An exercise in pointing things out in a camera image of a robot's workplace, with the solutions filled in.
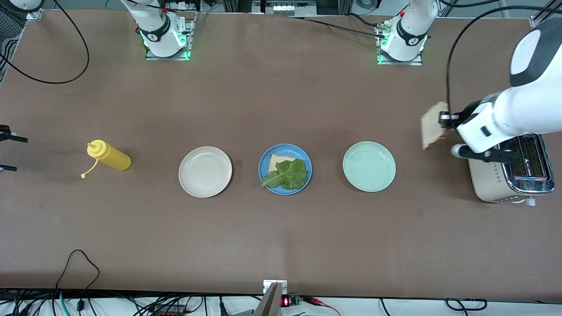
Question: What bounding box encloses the grey angled stand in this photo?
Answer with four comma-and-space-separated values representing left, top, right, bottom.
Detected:
254, 282, 284, 316

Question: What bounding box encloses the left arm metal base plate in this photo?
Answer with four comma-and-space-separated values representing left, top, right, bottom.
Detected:
375, 22, 424, 66

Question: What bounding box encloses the cream round plate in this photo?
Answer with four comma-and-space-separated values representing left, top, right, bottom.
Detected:
178, 146, 233, 198

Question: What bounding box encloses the green lettuce leaf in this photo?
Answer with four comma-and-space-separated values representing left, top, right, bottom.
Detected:
262, 159, 308, 190

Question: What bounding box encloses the yellow squeeze sauce bottle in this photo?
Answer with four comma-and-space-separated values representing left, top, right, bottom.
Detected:
81, 140, 132, 179

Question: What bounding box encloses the red clip lead cable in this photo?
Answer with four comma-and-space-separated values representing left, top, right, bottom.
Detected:
303, 296, 341, 316

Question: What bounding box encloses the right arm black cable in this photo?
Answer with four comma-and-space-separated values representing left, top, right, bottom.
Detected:
0, 0, 90, 85

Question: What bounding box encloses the coiled black cable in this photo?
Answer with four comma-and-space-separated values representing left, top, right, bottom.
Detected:
444, 298, 488, 312

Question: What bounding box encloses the looped thin black cable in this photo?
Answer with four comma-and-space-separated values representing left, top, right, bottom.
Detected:
55, 249, 101, 316

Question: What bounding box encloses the pale green round plate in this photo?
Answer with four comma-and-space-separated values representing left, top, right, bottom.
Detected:
343, 141, 396, 193

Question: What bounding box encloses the beige chrome toaster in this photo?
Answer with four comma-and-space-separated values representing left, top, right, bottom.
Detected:
468, 134, 556, 207

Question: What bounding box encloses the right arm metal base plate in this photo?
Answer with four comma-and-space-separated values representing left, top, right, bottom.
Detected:
145, 13, 196, 61

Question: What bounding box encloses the black table cable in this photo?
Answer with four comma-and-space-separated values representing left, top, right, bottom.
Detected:
285, 13, 387, 40

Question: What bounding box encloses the blue round plate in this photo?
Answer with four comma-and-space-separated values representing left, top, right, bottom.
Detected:
259, 144, 313, 195

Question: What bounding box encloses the white power strip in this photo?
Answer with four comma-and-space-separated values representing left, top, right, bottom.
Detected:
252, 0, 317, 16

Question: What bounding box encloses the dark mesh chair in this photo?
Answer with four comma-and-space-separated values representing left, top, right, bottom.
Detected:
0, 9, 22, 82

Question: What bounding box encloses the square white bread slice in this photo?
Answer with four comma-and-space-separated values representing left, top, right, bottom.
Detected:
269, 154, 295, 172

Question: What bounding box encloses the aluminium frame profile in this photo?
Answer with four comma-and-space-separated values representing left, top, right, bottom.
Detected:
529, 0, 562, 30

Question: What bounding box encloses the round-topped toasted bread slice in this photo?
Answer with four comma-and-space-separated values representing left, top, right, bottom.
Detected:
421, 102, 449, 151

